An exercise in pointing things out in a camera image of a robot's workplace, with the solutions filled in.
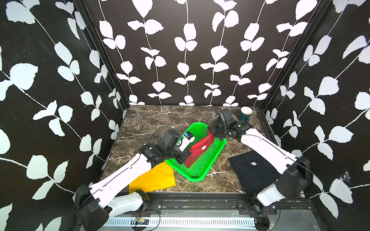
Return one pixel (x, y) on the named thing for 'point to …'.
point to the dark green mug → (245, 112)
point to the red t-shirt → (198, 148)
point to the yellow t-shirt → (160, 177)
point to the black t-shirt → (254, 172)
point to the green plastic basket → (203, 164)
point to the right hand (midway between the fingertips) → (206, 126)
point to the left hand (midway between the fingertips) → (190, 151)
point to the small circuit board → (139, 220)
